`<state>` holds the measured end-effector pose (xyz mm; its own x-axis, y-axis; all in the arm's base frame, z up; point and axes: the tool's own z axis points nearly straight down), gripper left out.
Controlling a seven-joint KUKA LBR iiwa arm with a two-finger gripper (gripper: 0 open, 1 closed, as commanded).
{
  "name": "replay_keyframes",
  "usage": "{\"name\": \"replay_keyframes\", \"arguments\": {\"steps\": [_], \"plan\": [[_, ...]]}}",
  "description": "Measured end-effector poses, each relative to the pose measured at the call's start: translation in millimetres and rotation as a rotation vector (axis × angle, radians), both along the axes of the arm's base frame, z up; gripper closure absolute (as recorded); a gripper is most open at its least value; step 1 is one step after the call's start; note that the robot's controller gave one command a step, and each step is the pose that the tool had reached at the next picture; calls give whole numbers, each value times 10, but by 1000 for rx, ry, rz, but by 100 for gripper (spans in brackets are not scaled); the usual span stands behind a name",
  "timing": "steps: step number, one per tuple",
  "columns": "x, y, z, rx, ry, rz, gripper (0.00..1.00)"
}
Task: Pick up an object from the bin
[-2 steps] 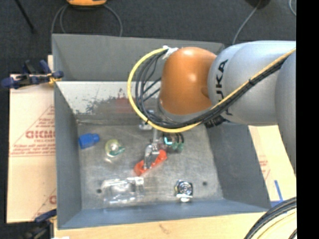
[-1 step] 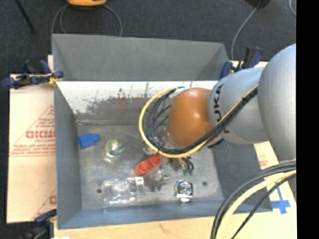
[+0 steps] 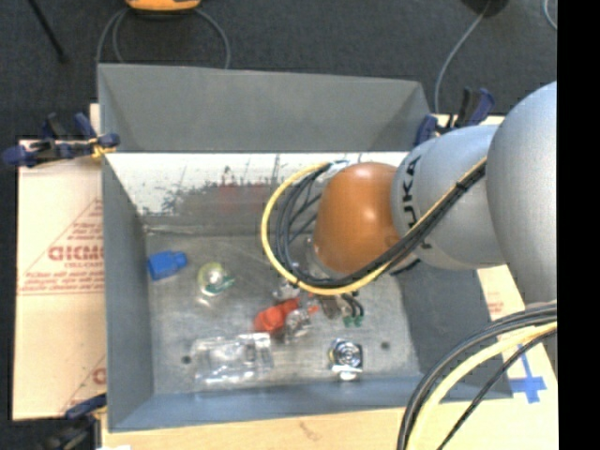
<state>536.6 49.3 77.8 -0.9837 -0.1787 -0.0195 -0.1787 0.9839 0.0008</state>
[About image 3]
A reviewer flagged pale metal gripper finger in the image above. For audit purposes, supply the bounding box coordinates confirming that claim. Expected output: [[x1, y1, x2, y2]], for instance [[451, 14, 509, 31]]
[[273, 277, 304, 302], [282, 307, 314, 345]]

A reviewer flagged blue plastic block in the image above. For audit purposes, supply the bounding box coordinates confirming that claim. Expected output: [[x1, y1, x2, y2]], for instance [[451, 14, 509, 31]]
[[146, 249, 188, 281]]

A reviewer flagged brown cardboard board red print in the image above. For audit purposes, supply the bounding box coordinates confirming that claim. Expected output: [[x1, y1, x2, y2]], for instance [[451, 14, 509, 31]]
[[11, 103, 558, 421]]

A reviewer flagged clear plastic packet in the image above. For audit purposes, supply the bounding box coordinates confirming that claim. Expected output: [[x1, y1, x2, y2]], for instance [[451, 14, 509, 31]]
[[190, 332, 277, 387]]

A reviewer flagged grey metal bin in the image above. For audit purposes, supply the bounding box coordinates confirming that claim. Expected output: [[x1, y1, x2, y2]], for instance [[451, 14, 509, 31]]
[[97, 63, 515, 433]]

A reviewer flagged red-orange plastic toy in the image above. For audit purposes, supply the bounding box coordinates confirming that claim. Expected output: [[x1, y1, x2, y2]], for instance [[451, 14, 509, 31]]
[[254, 297, 302, 336]]

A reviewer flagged shiny metal round fitting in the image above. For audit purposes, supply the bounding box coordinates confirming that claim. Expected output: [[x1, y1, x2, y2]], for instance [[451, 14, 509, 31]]
[[326, 337, 366, 383]]

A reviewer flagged clear glass ball green base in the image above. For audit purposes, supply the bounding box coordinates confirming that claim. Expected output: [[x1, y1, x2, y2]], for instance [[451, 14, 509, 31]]
[[196, 261, 236, 298]]

